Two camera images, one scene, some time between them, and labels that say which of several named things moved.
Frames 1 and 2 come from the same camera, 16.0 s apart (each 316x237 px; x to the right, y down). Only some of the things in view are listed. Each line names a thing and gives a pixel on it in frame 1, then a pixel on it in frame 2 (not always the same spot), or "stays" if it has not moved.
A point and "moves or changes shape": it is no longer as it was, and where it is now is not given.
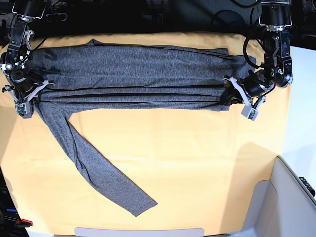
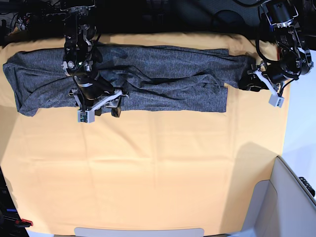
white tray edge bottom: [93, 232] stays
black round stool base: [228, 19] stays
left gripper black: [24, 80] → [90, 85]
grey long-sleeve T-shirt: [96, 77] moves or changes shape
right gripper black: [255, 86] → [287, 65]
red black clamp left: [23, 223] stays
